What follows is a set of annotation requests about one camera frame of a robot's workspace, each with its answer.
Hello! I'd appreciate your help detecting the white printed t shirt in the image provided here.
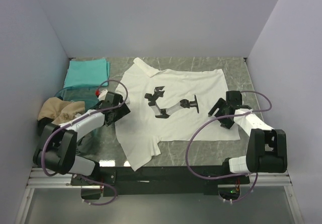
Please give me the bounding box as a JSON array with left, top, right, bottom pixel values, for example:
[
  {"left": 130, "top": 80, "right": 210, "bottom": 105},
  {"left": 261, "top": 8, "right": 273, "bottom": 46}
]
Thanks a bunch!
[{"left": 115, "top": 58, "right": 240, "bottom": 170}]

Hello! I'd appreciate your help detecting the beige t shirt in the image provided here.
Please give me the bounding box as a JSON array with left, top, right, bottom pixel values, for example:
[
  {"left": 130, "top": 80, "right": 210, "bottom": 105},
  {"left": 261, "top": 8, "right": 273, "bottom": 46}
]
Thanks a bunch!
[{"left": 37, "top": 97, "right": 85, "bottom": 125}]

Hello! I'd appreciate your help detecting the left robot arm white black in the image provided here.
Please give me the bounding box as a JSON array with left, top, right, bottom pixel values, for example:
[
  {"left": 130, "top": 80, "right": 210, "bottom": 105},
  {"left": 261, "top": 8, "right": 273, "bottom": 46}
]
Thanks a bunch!
[{"left": 33, "top": 92, "right": 130, "bottom": 185}]

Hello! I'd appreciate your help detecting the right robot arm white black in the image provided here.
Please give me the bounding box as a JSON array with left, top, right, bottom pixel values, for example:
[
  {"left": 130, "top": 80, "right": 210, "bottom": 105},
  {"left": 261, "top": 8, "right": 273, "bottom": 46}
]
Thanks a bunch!
[{"left": 208, "top": 91, "right": 287, "bottom": 183}]

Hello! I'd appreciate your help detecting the folded teal t shirt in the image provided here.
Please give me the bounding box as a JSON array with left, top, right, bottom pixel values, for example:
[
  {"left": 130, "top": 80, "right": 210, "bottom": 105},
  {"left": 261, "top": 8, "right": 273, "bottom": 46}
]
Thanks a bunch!
[{"left": 63, "top": 58, "right": 110, "bottom": 88}]

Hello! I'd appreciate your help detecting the clear blue plastic bin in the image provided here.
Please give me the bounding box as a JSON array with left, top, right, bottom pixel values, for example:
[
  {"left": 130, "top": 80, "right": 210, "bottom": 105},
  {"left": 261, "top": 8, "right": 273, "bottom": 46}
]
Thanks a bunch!
[{"left": 54, "top": 87, "right": 101, "bottom": 157}]

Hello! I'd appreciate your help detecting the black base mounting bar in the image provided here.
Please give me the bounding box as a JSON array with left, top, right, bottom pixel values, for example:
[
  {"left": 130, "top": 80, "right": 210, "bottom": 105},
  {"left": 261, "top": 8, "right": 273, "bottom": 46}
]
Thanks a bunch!
[{"left": 70, "top": 166, "right": 251, "bottom": 199}]

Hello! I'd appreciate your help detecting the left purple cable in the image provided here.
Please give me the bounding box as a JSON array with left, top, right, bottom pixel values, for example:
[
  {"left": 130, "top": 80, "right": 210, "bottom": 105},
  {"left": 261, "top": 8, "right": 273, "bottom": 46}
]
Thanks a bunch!
[{"left": 41, "top": 79, "right": 130, "bottom": 206}]

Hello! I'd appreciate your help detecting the purple cable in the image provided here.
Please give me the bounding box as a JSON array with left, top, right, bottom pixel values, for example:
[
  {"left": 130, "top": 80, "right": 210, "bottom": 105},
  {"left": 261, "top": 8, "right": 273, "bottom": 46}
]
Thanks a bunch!
[
  {"left": 41, "top": 79, "right": 130, "bottom": 206},
  {"left": 185, "top": 90, "right": 272, "bottom": 202}
]

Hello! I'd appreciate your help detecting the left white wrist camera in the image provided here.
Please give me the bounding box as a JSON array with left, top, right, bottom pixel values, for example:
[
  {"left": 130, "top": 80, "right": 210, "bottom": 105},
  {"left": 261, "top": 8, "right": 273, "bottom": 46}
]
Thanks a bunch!
[{"left": 95, "top": 89, "right": 108, "bottom": 101}]

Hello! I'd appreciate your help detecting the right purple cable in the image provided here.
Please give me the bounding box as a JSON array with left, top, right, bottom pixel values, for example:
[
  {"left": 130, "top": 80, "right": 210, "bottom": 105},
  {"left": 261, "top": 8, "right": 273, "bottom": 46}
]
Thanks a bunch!
[{"left": 185, "top": 90, "right": 272, "bottom": 202}]

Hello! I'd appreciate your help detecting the aluminium rail frame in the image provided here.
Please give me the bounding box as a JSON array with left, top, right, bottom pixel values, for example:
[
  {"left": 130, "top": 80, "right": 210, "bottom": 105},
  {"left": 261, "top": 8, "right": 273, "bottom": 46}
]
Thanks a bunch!
[{"left": 15, "top": 168, "right": 304, "bottom": 223}]

